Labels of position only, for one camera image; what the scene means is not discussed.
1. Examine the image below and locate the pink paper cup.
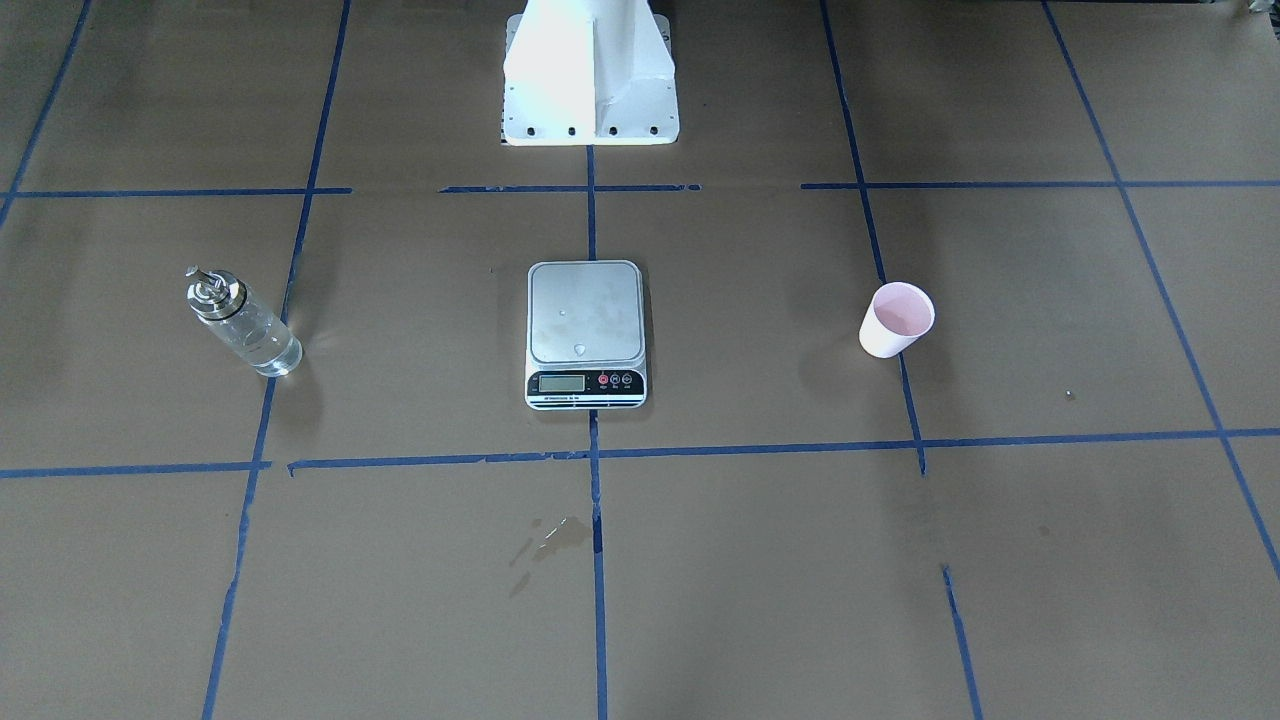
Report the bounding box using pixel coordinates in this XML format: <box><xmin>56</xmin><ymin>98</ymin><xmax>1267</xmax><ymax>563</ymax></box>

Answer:
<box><xmin>858</xmin><ymin>282</ymin><xmax>936</xmax><ymax>359</ymax></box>

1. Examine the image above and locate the digital kitchen scale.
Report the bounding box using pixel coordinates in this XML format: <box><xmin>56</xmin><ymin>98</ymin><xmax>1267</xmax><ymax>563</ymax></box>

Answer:
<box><xmin>524</xmin><ymin>260</ymin><xmax>649</xmax><ymax>411</ymax></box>

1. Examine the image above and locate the glass sauce bottle metal spout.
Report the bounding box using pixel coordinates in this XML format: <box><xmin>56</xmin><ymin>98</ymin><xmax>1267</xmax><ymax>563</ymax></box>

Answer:
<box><xmin>186</xmin><ymin>266</ymin><xmax>305</xmax><ymax>377</ymax></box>

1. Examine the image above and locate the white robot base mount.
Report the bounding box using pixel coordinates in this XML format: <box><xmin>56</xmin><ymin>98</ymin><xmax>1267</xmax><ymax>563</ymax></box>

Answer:
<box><xmin>500</xmin><ymin>1</ymin><xmax>681</xmax><ymax>147</ymax></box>

